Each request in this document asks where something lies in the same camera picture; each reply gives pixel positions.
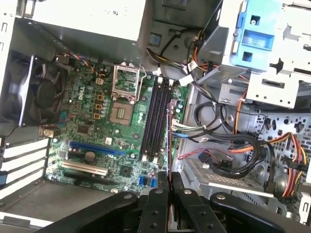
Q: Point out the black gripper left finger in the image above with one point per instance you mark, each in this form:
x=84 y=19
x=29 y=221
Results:
x=156 y=213

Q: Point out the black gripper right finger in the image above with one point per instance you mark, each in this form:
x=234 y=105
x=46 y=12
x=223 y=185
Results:
x=194 y=208

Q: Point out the green RAM stick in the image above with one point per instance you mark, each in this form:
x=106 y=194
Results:
x=170 y=140

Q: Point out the black RAM slot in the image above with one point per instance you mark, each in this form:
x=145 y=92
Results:
x=159 y=116
x=164 y=116
x=154 y=116
x=149 y=116

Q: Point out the silver disk bay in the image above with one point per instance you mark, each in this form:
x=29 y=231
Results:
x=218 y=178

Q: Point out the white expansion slot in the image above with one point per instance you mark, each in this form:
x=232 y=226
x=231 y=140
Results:
x=85 y=168

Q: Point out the blue expansion slot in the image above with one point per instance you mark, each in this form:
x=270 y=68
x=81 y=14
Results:
x=97 y=148

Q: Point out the green motherboard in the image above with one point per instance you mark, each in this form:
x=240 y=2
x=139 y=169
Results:
x=102 y=136

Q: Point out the black PC case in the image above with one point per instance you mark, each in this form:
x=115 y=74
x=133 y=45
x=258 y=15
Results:
x=60 y=201

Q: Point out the CPU socket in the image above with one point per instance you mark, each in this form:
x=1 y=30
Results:
x=121 y=112

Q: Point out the metal locking lever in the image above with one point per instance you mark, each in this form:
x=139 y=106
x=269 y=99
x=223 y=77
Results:
x=143 y=83

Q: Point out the metal socket cover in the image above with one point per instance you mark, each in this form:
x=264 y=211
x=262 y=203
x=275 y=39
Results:
x=115 y=82

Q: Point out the silver drive cage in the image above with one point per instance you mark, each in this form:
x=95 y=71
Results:
x=279 y=80

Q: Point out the black case fan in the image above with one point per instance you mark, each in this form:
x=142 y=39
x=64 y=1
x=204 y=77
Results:
x=46 y=97

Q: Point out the blue plastic drive latch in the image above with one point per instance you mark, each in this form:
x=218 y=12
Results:
x=257 y=41

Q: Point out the grey power supply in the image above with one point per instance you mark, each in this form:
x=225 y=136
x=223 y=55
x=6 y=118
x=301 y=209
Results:
x=97 y=41

